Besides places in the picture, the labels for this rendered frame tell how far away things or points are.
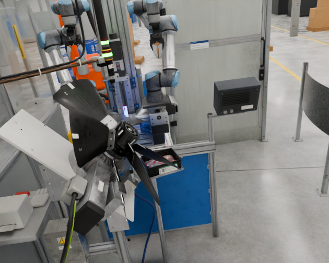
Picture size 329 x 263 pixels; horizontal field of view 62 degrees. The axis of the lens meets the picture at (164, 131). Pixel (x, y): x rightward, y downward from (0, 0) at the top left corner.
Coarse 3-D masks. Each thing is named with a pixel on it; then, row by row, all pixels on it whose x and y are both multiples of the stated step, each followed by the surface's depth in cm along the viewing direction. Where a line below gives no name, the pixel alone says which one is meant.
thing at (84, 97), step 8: (80, 80) 132; (88, 80) 135; (64, 88) 124; (80, 88) 129; (88, 88) 131; (56, 96) 121; (64, 96) 123; (72, 96) 125; (80, 96) 127; (88, 96) 129; (96, 96) 131; (64, 104) 122; (72, 104) 123; (80, 104) 125; (88, 104) 127; (96, 104) 128; (104, 104) 131; (88, 112) 126; (96, 112) 127; (104, 112) 128
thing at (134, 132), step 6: (120, 126) 122; (126, 126) 127; (132, 126) 131; (126, 132) 121; (132, 132) 128; (120, 138) 122; (126, 138) 122; (132, 138) 123; (138, 138) 126; (114, 144) 125; (120, 144) 123; (132, 144) 126; (108, 150) 123; (114, 150) 124; (120, 150) 127; (114, 156) 124; (120, 156) 125
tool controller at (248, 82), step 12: (216, 84) 169; (228, 84) 168; (240, 84) 166; (252, 84) 165; (216, 96) 170; (228, 96) 166; (240, 96) 167; (252, 96) 168; (216, 108) 175; (228, 108) 172; (240, 108) 173; (252, 108) 174
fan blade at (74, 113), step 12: (72, 108) 99; (72, 120) 97; (84, 120) 103; (96, 120) 109; (72, 132) 96; (84, 132) 102; (96, 132) 108; (108, 132) 115; (84, 144) 101; (96, 144) 108; (84, 156) 100; (96, 156) 109
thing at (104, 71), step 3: (102, 57) 119; (99, 60) 118; (102, 60) 119; (99, 63) 118; (102, 63) 119; (105, 63) 120; (99, 66) 120; (102, 66) 119; (105, 66) 121; (102, 69) 122; (105, 69) 121; (102, 72) 122; (105, 72) 121; (102, 75) 124; (105, 75) 122; (108, 75) 123; (114, 75) 124; (117, 75) 124; (105, 78) 123; (108, 78) 122; (111, 78) 122; (114, 78) 123
